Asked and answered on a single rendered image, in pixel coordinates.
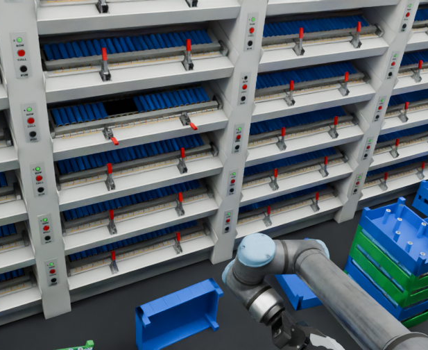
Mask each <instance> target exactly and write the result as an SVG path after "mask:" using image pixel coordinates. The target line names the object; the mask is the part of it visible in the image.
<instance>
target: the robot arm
mask: <svg viewBox="0 0 428 350"><path fill-rule="evenodd" d="M277 274H279V275H281V274H296V275H297V277H298V278H299V279H300V280H302V281H303V282H304V283H305V284H306V285H307V287H308V288H309V289H310V290H311V291H312V292H313V293H314V294H315V295H316V297H317V298H318V299H319V300H320V301H321V302H322V304H323V305H324V306H325V307H326V308H327V309H328V310H329V311H330V312H331V314H332V315H333V316H334V317H335V318H336V320H337V321H338V322H339V323H340V324H341V325H342V327H343V328H344V329H345V330H346V331H347V332H348V333H349V334H350V335H351V337H352V338H353V339H354V340H355V341H356V342H357V344H358V345H359V346H360V347H361V348H362V349H363V350H428V335H425V334H423V333H418V332H411V331H409V330H408V329H407V328H406V327H405V326H404V325H402V324H401V323H400V322H399V321H398V320H397V319H396V318H394V316H392V314H390V313H389V312H388V311H387V310H386V309H385V308H383V307H382V306H381V305H380V304H379V303H378V302H376V301H375V300H374V299H373V298H372V297H371V296H370V295H369V294H368V293H367V292H366V291H365V290H363V289H362V288H361V287H360V286H359V285H358V284H356V283H355V282H354V281H353V280H352V279H351V278H350V277H349V276H348V275H347V274H346V273H344V272H343V271H342V270H341V269H340V268H339V267H337V266H336V265H335V264H334V263H333V262H332V261H331V260H330V259H329V252H328V249H327V247H326V246H325V244H324V242H322V241H320V240H315V239H308V240H272V239H271V238H270V237H269V236H267V235H264V234H262V233H252V234H250V235H247V236H246V237H245V238H244V239H243V240H242V241H241V244H240V245H239V247H238V249H237V255H236V258H235V259H234V260H233V261H231V262H230V263H229V264H228V266H227V267H226V268H225V270H224V271H223V274H222V280H223V282H224V283H225V286H226V287H227V289H229V290H230V291H231V292H232V293H233V294H234V295H235V297H236V298H238V300H240V302H241V303H242V304H243V305H244V306H245V308H246V309H247V310H248V311H249V312H250V313H251V315H252V316H251V317H252V318H255V319H256V320H257V321H258V322H259V323H264V324H265V325H266V326H269V325H271V331H272V342H273V344H274V345H275V346H276V347H277V348H278V349H280V350H305V349H306V348H307V345H308V344H309V343H310V342H311V343H312V344H313V345H314V346H317V347H318V346H324V347H326V348H327V349H333V350H345V349H344V348H343V347H342V346H341V345H340V344H339V343H338V342H336V340H334V339H332V338H330V337H328V336H326V335H323V334H322V333H321V332H320V331H319V330H318V329H316V328H314V327H311V326H309V325H308V324H307V323H306V322H305V321H304V320H302V321H299V322H297V321H296V320H295V319H294V318H293V317H292V316H291V315H290V314H289V313H288V312H287V310H286V307H285V306H284V305H283V302H284V299H283V298H282V297H281V296H280V295H279V294H278V293H277V292H276V291H275V290H274V289H273V288H272V287H271V286H270V285H269V284H268V283H267V282H266V281H265V280H264V277H265V275H277ZM306 325H307V326H306Z"/></svg>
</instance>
